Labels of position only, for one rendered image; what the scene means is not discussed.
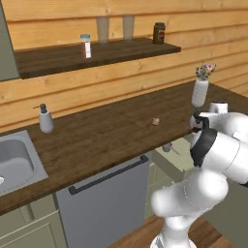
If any dark wooden wall shelf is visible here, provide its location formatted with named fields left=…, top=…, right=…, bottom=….
left=14, top=37, right=182, bottom=80

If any spice bottle with blue lid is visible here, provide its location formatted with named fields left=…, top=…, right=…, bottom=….
left=79, top=33, right=92, bottom=60

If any grey dishwasher door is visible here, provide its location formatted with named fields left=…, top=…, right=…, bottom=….
left=55, top=154, right=151, bottom=248

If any white vase with flowers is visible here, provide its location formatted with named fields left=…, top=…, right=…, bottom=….
left=191, top=62, right=217, bottom=109

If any steel sink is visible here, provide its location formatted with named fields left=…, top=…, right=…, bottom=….
left=0, top=129, right=49, bottom=198

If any black dishwasher handle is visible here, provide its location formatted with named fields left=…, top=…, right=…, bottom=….
left=68, top=154, right=150, bottom=196

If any grey soap dispenser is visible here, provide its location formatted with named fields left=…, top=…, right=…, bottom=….
left=33, top=103, right=55, bottom=135

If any grey-green wall cupboard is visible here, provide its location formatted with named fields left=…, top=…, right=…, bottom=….
left=0, top=0, right=21, bottom=82

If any pale green cupboard under drawer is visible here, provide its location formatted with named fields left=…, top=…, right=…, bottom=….
left=143, top=161, right=182, bottom=219

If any open pale green drawer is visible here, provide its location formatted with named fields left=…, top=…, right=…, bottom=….
left=150, top=135, right=199, bottom=182

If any pale green base cupboard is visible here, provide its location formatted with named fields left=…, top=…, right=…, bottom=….
left=0, top=193, right=68, bottom=248

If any grey-green base cupboard side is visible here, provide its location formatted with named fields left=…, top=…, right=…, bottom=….
left=202, top=179, right=248, bottom=248

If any clear drinking glass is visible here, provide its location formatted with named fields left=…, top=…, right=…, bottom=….
left=96, top=15, right=110, bottom=44
left=122, top=14, right=136, bottom=41

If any grey measuring cup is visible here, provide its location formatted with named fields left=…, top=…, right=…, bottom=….
left=162, top=142, right=179, bottom=156

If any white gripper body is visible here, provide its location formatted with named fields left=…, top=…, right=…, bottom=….
left=189, top=111, right=211, bottom=135

